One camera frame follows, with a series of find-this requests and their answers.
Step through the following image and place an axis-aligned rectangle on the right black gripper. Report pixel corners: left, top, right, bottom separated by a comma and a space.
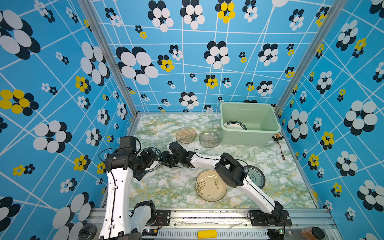
154, 151, 183, 168

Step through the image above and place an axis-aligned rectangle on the greenish clear glass plate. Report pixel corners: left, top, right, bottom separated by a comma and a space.
199, 131, 220, 148

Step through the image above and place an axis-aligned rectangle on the beige bamboo pattern plate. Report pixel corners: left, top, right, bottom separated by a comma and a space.
196, 170, 228, 202

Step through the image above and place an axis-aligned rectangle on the green rimmed white plate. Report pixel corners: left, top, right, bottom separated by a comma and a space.
224, 121, 248, 130

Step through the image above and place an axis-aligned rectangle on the blue patterned plate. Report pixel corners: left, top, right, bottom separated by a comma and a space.
245, 166, 266, 189

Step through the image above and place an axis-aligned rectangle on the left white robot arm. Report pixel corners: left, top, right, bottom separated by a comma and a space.
99, 136, 158, 240

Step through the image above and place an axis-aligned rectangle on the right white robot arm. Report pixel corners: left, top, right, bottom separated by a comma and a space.
158, 142, 285, 226

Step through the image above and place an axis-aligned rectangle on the light green plastic bin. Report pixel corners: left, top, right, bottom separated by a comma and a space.
220, 102, 281, 146

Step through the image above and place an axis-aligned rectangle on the brownish clear glass plate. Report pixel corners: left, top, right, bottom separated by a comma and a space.
176, 127, 197, 145

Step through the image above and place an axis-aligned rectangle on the clear glass lid jar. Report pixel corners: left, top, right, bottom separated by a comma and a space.
78, 224, 98, 240

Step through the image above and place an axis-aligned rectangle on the small black orange device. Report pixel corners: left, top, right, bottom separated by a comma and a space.
273, 134, 284, 142

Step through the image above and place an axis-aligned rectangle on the brown jar black lid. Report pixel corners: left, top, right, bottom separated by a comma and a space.
300, 227, 325, 240

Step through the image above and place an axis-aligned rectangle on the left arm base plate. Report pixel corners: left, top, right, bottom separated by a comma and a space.
145, 209, 171, 227

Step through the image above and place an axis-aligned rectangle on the aluminium front rail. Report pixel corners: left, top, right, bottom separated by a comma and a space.
86, 207, 343, 240

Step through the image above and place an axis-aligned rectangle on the yellow tag on rail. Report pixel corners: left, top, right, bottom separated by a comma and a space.
197, 230, 218, 240

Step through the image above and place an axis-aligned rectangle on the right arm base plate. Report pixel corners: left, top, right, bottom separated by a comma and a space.
247, 210, 293, 227

